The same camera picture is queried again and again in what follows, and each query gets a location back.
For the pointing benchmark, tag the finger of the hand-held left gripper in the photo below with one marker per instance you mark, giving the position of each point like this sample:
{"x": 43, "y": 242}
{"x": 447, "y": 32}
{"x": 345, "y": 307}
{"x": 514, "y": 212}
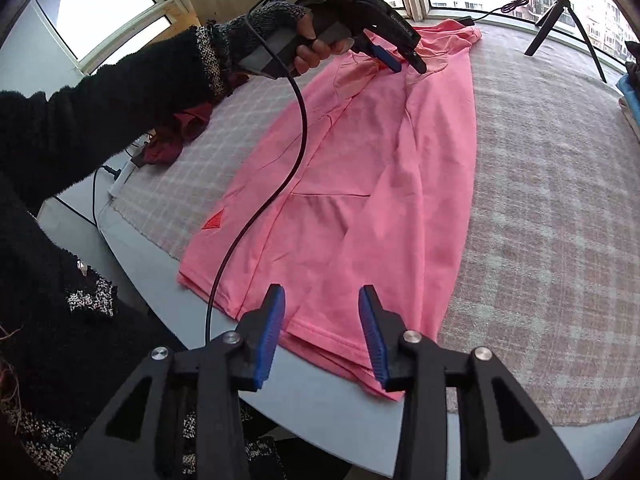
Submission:
{"x": 417, "y": 62}
{"x": 387, "y": 60}

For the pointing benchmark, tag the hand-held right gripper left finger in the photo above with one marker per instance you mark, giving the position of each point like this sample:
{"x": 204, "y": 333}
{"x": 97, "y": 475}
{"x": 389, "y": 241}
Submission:
{"x": 270, "y": 340}

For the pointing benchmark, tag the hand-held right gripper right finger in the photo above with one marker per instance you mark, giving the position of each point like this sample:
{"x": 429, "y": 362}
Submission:
{"x": 372, "y": 340}

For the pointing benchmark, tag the pink t-shirt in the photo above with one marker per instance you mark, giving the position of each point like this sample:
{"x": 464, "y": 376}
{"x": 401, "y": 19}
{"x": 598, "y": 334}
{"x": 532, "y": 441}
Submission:
{"x": 375, "y": 185}

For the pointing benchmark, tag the person's left forearm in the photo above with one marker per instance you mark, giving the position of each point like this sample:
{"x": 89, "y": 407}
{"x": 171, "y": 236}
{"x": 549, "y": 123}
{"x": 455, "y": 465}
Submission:
{"x": 125, "y": 90}

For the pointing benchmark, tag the pile of dark folded clothes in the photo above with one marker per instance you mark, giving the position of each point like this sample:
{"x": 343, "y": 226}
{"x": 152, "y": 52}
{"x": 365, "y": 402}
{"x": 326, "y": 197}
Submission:
{"x": 634, "y": 65}

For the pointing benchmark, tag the person's left hand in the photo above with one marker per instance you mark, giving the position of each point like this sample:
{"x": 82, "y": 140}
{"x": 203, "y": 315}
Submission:
{"x": 265, "y": 20}

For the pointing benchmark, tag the black tripod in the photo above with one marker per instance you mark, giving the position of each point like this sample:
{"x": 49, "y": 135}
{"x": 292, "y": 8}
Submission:
{"x": 547, "y": 30}

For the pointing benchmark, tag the pink plaid mat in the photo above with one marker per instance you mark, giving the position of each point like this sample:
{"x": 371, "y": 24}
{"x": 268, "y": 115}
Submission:
{"x": 550, "y": 235}

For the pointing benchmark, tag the blue folded garment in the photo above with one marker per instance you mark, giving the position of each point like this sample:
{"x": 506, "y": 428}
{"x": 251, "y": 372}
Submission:
{"x": 631, "y": 87}

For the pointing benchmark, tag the dark red garment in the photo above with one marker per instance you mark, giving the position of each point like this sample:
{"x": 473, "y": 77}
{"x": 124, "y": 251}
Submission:
{"x": 165, "y": 150}

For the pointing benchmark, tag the white power strip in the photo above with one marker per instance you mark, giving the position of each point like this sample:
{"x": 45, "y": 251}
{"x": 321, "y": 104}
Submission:
{"x": 122, "y": 177}

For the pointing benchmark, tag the person's black sweater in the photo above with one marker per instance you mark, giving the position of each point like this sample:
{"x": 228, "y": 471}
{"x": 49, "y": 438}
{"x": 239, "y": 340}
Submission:
{"x": 50, "y": 335}

